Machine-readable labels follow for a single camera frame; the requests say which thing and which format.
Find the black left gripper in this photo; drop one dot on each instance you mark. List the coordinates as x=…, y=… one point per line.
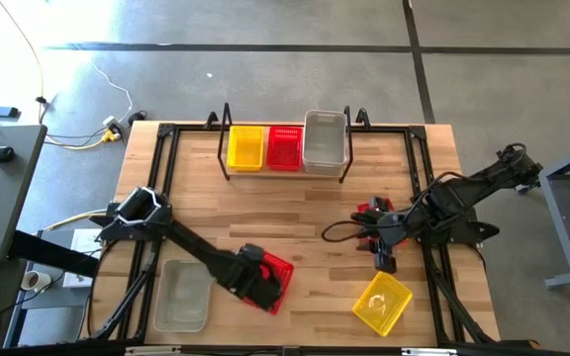
x=253, y=282

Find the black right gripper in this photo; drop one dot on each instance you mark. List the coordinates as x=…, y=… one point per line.
x=389, y=230

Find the red slotted plastic basket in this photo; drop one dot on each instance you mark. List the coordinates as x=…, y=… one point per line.
x=400, y=205
x=285, y=274
x=285, y=148

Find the yellow slotted plastic basket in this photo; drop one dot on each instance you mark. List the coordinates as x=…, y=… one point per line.
x=383, y=304
x=245, y=148

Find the clear plastic bin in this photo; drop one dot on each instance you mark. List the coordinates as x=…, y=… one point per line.
x=183, y=296

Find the large grey plastic bin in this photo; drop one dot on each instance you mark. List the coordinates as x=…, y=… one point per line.
x=325, y=146

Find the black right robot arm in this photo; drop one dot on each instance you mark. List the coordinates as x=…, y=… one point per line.
x=463, y=190

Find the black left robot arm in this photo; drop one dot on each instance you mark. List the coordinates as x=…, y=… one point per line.
x=196, y=244

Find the white flat box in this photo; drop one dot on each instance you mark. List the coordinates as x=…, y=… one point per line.
x=84, y=242

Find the white cup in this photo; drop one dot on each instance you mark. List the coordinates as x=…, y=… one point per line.
x=35, y=281

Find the white power strip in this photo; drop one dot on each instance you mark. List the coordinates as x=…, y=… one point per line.
x=112, y=122

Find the small black desk object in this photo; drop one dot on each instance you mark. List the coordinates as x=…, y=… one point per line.
x=2, y=154

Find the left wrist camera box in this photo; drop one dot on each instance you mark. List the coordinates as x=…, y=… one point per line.
x=251, y=253

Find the black metal frame table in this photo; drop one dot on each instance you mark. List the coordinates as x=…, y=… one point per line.
x=222, y=143

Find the black aluminium rig frame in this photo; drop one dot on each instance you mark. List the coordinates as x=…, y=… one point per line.
x=191, y=127

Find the blue-grey metal table frame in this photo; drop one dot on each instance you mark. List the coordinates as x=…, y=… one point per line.
x=562, y=225

